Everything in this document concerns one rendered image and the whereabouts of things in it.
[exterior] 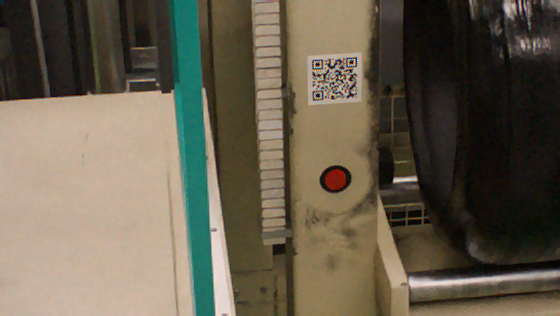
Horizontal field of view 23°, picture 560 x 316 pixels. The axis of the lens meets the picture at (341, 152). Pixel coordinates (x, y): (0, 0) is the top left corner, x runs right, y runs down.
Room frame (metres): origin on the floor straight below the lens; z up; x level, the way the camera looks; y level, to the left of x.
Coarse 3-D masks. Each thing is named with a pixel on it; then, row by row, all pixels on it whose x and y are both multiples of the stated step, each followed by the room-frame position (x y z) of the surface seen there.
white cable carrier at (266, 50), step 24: (264, 0) 1.69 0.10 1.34; (264, 24) 1.69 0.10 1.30; (264, 48) 1.69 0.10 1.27; (264, 72) 1.68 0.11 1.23; (264, 96) 1.68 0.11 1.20; (264, 120) 1.69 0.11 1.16; (264, 144) 1.68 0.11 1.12; (264, 168) 1.69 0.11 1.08; (264, 192) 1.68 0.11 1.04; (264, 216) 1.68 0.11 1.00; (264, 240) 1.68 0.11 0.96
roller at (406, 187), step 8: (408, 176) 1.94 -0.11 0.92; (416, 176) 1.94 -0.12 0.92; (392, 184) 1.92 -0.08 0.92; (400, 184) 1.92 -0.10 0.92; (408, 184) 1.92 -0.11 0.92; (416, 184) 1.92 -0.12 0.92; (384, 192) 1.91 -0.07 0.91; (392, 192) 1.91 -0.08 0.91; (400, 192) 1.91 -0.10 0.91; (408, 192) 1.91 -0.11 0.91; (416, 192) 1.91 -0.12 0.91; (384, 200) 1.90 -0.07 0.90; (392, 200) 1.91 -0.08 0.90; (400, 200) 1.91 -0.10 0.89; (408, 200) 1.91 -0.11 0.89; (416, 200) 1.91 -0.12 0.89
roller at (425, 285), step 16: (416, 272) 1.65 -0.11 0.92; (432, 272) 1.65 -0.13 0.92; (448, 272) 1.65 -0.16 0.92; (464, 272) 1.65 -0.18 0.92; (480, 272) 1.66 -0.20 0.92; (496, 272) 1.66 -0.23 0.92; (512, 272) 1.66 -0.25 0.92; (528, 272) 1.66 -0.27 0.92; (544, 272) 1.66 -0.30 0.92; (416, 288) 1.63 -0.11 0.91; (432, 288) 1.63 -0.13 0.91; (448, 288) 1.64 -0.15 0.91; (464, 288) 1.64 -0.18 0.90; (480, 288) 1.64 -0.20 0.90; (496, 288) 1.64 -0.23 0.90; (512, 288) 1.65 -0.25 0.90; (528, 288) 1.65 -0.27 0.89; (544, 288) 1.66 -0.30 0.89
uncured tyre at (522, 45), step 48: (432, 0) 2.05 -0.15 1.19; (480, 0) 1.63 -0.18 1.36; (528, 0) 1.61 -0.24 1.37; (432, 48) 2.05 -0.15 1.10; (480, 48) 1.59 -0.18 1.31; (528, 48) 1.57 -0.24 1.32; (432, 96) 2.01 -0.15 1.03; (480, 96) 1.56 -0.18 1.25; (528, 96) 1.54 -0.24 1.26; (432, 144) 1.95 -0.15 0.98; (480, 144) 1.55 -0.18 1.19; (528, 144) 1.53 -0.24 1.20; (432, 192) 1.80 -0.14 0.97; (480, 192) 1.55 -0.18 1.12; (528, 192) 1.53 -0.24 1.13; (480, 240) 1.58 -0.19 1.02; (528, 240) 1.56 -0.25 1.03
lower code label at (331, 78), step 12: (312, 60) 1.68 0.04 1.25; (324, 60) 1.69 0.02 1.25; (336, 60) 1.69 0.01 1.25; (348, 60) 1.69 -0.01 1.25; (360, 60) 1.69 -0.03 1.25; (312, 72) 1.68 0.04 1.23; (324, 72) 1.69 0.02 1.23; (336, 72) 1.69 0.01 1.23; (348, 72) 1.69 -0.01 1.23; (360, 72) 1.69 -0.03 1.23; (312, 84) 1.68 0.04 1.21; (324, 84) 1.69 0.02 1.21; (336, 84) 1.69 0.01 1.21; (348, 84) 1.69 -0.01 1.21; (360, 84) 1.69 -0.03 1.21; (312, 96) 1.68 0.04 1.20; (324, 96) 1.69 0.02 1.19; (336, 96) 1.69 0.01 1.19; (348, 96) 1.69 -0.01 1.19; (360, 96) 1.69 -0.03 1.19
